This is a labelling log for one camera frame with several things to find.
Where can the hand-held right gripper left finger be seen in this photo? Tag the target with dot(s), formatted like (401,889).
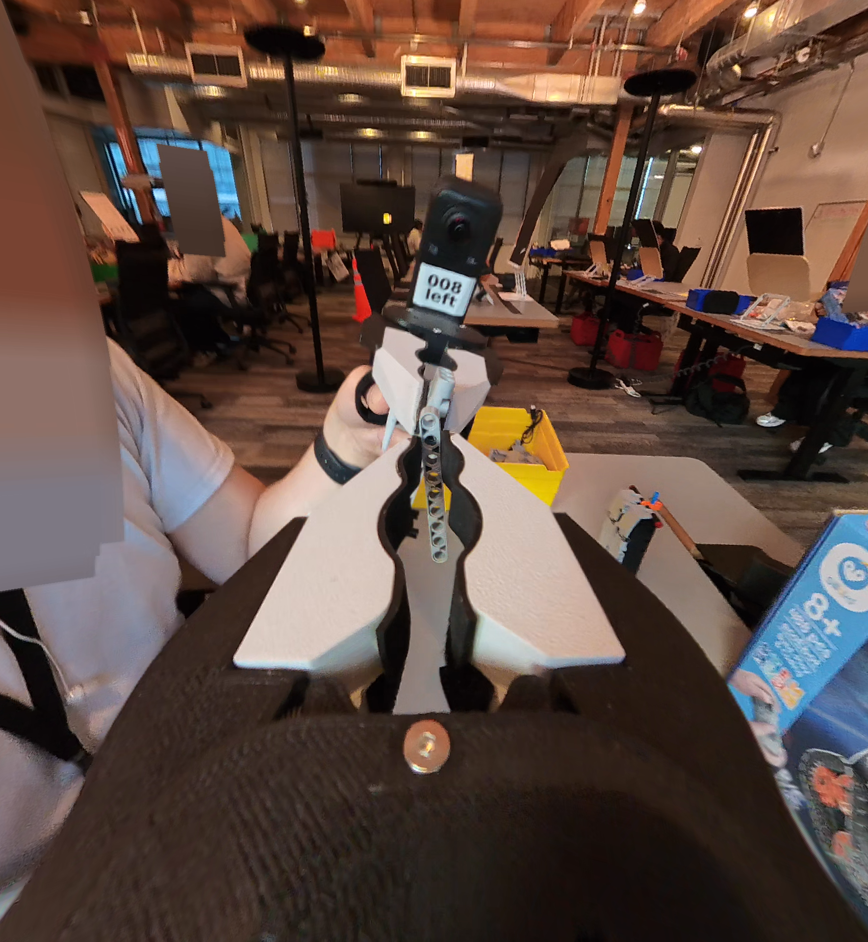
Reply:
(309,589)

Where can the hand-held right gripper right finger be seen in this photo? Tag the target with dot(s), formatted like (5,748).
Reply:
(537,589)

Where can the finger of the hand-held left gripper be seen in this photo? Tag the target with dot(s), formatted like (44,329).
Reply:
(397,383)
(467,397)

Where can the light grey connector piece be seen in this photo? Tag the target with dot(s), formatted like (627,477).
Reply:
(439,394)

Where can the grey perforated building beam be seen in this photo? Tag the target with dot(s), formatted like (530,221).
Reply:
(438,515)

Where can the person's left forearm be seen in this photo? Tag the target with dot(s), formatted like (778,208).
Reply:
(287,508)

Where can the person's left hand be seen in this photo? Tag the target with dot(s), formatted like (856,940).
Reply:
(353,434)

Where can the pile of grey building parts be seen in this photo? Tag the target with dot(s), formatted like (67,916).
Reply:
(515,454)

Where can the black screen on stand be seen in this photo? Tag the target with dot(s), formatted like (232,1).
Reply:
(375,206)

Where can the orange traffic cone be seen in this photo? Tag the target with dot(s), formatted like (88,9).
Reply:
(361,294)

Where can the grey background table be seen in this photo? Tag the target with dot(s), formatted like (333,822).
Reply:
(515,313)

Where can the black wristband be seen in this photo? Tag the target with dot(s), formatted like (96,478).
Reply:
(335,460)

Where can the yellow plastic bin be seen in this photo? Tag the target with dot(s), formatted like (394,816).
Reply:
(529,475)

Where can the grey and black toy module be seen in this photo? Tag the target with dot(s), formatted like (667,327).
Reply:
(629,530)

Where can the small red bag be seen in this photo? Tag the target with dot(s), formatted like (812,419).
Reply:
(586,330)

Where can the white ceiling air vent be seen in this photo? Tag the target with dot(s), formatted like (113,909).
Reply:
(215,65)
(428,76)

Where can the black floor lamp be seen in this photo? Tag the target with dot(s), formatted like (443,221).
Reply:
(305,221)
(629,221)

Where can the brown wooden stick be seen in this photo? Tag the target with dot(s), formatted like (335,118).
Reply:
(680,526)

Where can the black office chair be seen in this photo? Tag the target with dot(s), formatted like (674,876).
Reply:
(147,309)
(268,279)

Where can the large red bag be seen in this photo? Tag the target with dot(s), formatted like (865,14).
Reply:
(636,352)

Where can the black backpack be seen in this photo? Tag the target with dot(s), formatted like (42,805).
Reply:
(717,401)

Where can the blue bin with black pouch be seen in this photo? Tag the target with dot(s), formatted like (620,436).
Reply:
(721,300)

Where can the white shoe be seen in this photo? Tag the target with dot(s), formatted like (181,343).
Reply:
(770,421)

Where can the blue toy box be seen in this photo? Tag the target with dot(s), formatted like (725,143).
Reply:
(831,625)

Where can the long wooden work desks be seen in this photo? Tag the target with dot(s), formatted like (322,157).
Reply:
(772,342)

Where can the blue bin with parts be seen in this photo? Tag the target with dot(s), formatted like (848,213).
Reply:
(857,337)

